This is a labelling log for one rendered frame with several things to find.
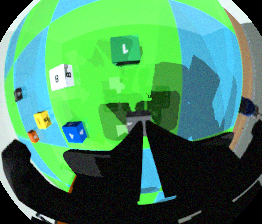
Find orange block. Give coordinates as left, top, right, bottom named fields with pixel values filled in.
left=27, top=129, right=39, bottom=144

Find green block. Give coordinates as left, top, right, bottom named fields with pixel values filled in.
left=110, top=35, right=140, bottom=65

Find yellow block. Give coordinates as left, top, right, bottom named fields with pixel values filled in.
left=34, top=111, right=51, bottom=129

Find blue block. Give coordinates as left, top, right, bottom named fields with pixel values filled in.
left=62, top=121, right=87, bottom=144

